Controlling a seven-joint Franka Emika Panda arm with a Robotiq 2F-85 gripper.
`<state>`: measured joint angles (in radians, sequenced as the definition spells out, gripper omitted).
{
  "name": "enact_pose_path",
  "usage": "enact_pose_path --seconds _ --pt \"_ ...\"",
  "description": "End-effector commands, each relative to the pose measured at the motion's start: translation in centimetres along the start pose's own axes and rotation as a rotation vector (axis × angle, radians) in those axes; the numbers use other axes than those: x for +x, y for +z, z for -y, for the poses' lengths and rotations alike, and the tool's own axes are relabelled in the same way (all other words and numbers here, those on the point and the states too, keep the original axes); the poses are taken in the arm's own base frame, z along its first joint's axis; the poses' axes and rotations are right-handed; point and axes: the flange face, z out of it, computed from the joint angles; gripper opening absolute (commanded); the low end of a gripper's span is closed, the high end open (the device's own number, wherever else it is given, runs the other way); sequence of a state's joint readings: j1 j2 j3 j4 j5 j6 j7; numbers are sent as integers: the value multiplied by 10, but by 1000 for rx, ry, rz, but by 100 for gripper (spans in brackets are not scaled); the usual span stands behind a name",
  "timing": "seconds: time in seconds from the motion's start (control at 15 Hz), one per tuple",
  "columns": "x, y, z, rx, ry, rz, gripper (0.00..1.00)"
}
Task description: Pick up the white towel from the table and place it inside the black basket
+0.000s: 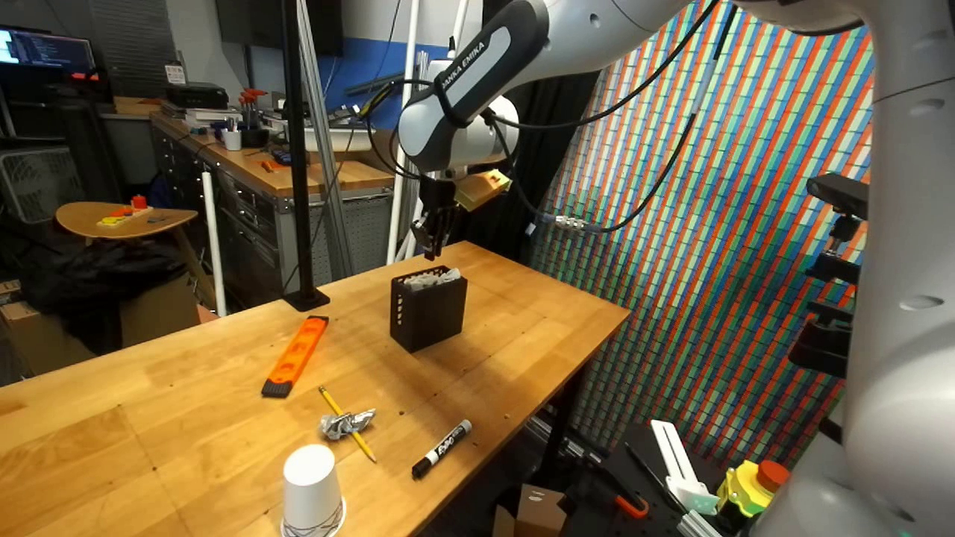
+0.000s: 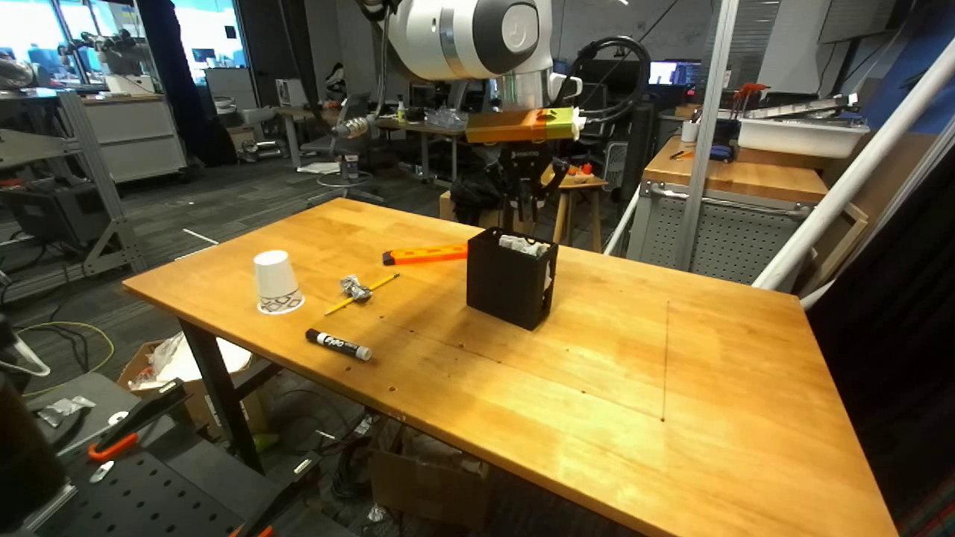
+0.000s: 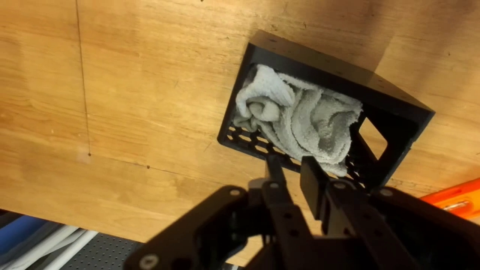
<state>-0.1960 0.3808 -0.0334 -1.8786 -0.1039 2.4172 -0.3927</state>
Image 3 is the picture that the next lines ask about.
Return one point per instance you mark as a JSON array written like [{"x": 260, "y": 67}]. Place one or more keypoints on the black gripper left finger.
[{"x": 215, "y": 229}]

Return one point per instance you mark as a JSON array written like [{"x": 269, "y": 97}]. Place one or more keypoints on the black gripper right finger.
[{"x": 399, "y": 229}]

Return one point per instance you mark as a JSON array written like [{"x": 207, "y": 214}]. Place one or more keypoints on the white towel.
[{"x": 300, "y": 114}]

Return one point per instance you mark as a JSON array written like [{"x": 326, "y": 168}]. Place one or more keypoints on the black perforated basket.
[{"x": 350, "y": 79}]

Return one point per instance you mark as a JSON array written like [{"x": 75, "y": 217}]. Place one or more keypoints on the orange tool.
[{"x": 455, "y": 196}]

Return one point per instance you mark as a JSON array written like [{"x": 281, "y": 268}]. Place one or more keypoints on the grey perforated panel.
[{"x": 107, "y": 252}]

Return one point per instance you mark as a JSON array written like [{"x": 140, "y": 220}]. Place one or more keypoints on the white tube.
[
  {"x": 38, "y": 249},
  {"x": 72, "y": 247}
]

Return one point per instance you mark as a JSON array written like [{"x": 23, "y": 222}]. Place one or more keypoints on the blue object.
[{"x": 17, "y": 232}]

